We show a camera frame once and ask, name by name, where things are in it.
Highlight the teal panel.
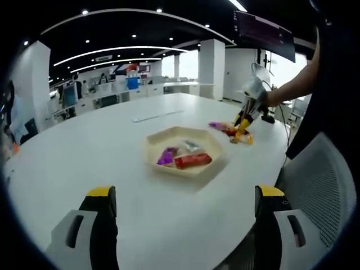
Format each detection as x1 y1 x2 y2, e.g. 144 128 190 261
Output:
62 84 78 106

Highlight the purple food snack packet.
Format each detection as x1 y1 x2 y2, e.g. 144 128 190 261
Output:
157 147 178 166

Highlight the red food snack packet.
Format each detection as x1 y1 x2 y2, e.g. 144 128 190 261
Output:
174 153 212 170

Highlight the black office chair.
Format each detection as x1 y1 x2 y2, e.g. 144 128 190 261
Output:
20 118 39 145

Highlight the dark monitor screen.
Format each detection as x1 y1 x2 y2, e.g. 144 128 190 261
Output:
233 10 296 63

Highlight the blue storage bin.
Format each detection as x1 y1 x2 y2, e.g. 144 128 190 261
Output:
126 77 140 91

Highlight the black cable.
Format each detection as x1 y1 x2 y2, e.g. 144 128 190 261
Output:
277 103 291 147

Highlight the white mesh office chair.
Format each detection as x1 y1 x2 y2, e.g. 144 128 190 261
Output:
277 132 357 250

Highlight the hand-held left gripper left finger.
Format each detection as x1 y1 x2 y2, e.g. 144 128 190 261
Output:
44 185 119 270

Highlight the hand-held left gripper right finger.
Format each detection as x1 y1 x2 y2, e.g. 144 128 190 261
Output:
254 184 320 270

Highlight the cream hexagonal container tray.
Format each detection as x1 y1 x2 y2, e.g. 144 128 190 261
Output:
146 126 224 179

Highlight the pile of food snack packets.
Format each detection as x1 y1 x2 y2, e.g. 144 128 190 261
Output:
208 120 254 146

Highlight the silver food snack packet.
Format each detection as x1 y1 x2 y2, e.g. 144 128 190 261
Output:
179 139 204 154

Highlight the white square pillar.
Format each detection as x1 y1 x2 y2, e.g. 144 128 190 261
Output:
8 40 51 133
198 38 226 101

